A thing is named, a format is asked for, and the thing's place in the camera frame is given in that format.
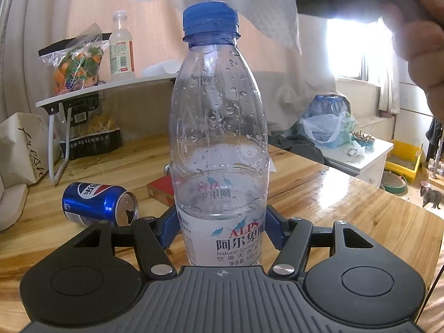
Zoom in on white paper sheet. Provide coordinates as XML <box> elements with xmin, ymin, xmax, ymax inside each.
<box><xmin>141</xmin><ymin>60</ymin><xmax>181</xmax><ymax>77</ymax></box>

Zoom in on white flat object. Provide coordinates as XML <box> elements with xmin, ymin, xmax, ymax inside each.
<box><xmin>0</xmin><ymin>183</ymin><xmax>29</xmax><ymax>231</ymax></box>

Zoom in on blue soda can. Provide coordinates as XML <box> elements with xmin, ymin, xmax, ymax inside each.
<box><xmin>62</xmin><ymin>182</ymin><xmax>140</xmax><ymax>228</ymax></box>

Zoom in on clear fruit snack bag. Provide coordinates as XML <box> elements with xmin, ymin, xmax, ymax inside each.
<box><xmin>38</xmin><ymin>24</ymin><xmax>105</xmax><ymax>97</ymax></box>

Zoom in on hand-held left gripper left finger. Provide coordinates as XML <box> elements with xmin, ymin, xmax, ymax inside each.
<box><xmin>67</xmin><ymin>204</ymin><xmax>180</xmax><ymax>280</ymax></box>

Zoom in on white drink bottle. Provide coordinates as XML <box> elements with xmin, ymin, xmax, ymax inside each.
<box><xmin>109</xmin><ymin>10</ymin><xmax>136</xmax><ymax>82</ymax></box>

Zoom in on white bedside cabinet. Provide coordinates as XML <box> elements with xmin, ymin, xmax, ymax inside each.
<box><xmin>324</xmin><ymin>135</ymin><xmax>395</xmax><ymax>183</ymax></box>

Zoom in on person's right hand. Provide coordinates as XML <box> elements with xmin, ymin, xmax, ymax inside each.
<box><xmin>379</xmin><ymin>0</ymin><xmax>444</xmax><ymax>117</ymax></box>

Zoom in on beige curtain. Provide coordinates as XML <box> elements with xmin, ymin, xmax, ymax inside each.
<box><xmin>377</xmin><ymin>24</ymin><xmax>403</xmax><ymax>116</ymax></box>

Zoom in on black snack bag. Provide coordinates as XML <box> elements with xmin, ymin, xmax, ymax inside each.
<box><xmin>58</xmin><ymin>92</ymin><xmax>123</xmax><ymax>161</ymax></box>

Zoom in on white small shelf table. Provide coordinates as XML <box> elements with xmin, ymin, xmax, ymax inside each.
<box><xmin>35</xmin><ymin>74</ymin><xmax>180</xmax><ymax>184</ymax></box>

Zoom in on dark cloth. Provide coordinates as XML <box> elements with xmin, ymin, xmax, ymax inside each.
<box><xmin>268</xmin><ymin>133</ymin><xmax>331</xmax><ymax>168</ymax></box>

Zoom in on white paper towel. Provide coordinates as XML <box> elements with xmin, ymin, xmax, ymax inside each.
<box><xmin>137</xmin><ymin>0</ymin><xmax>302</xmax><ymax>55</ymax></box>

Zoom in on white paper bag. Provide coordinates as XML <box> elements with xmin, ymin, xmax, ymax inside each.
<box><xmin>0</xmin><ymin>112</ymin><xmax>53</xmax><ymax>185</ymax></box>

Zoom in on bright window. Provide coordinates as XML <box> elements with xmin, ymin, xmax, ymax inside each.
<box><xmin>325</xmin><ymin>18</ymin><xmax>383</xmax><ymax>84</ymax></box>

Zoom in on ashtray bowl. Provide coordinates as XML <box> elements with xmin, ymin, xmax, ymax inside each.
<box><xmin>350</xmin><ymin>131</ymin><xmax>377</xmax><ymax>150</ymax></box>

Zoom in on blue water bottle pack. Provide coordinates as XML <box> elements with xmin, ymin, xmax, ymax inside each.
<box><xmin>301</xmin><ymin>94</ymin><xmax>354</xmax><ymax>146</ymax></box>

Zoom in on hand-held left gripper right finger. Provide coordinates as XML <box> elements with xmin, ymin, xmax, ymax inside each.
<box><xmin>264</xmin><ymin>205</ymin><xmax>377</xmax><ymax>281</ymax></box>

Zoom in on red flat box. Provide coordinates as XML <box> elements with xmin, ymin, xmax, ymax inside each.
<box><xmin>146</xmin><ymin>175</ymin><xmax>177</xmax><ymax>209</ymax></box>

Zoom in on translucent white plastic bag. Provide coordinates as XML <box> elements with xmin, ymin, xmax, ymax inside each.
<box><xmin>299</xmin><ymin>111</ymin><xmax>357</xmax><ymax>150</ymax></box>

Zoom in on yellow litter box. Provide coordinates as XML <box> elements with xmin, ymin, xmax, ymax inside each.
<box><xmin>384</xmin><ymin>139</ymin><xmax>424</xmax><ymax>183</ymax></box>

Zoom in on clear plastic water bottle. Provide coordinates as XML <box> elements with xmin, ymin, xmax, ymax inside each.
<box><xmin>169</xmin><ymin>2</ymin><xmax>271</xmax><ymax>268</ymax></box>

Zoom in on round green cat scratcher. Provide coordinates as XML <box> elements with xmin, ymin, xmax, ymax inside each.
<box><xmin>379</xmin><ymin>170</ymin><xmax>408</xmax><ymax>195</ymax></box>

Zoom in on grey tabby cat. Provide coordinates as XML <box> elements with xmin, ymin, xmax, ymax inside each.
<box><xmin>419</xmin><ymin>185</ymin><xmax>443</xmax><ymax>210</ymax></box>

